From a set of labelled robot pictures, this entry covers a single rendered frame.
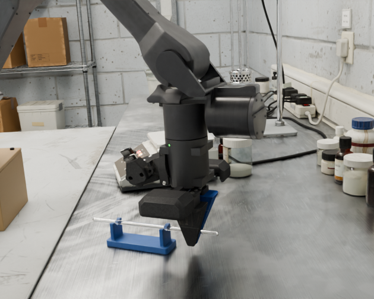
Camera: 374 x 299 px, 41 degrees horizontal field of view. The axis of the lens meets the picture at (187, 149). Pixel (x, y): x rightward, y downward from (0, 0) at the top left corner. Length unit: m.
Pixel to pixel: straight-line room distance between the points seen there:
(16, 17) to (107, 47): 2.70
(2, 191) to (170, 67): 0.39
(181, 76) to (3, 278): 0.35
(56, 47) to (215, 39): 1.05
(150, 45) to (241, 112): 0.14
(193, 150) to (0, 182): 0.36
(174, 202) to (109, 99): 2.93
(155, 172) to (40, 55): 2.55
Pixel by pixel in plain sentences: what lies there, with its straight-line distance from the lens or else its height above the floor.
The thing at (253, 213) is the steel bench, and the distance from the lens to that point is 0.85.
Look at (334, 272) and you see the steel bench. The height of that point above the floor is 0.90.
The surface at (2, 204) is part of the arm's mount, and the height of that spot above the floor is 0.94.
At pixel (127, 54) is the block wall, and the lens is 3.45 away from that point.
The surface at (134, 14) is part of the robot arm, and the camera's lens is 0.65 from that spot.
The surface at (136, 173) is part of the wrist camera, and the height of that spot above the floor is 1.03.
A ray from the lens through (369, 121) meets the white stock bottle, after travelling 1.01.
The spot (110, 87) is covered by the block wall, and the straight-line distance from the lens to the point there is 3.48.
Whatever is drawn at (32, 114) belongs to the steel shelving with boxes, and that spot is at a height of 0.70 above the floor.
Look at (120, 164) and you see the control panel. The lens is 1.05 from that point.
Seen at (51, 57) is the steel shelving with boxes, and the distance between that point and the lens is 3.16.
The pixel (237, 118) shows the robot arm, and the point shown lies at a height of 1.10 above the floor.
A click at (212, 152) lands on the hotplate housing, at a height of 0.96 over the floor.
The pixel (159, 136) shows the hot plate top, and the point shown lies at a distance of 1.04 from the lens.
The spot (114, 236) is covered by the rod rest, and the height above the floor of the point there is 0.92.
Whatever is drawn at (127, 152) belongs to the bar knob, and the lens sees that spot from 1.04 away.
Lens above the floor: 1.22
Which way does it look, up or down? 14 degrees down
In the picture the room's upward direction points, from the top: 3 degrees counter-clockwise
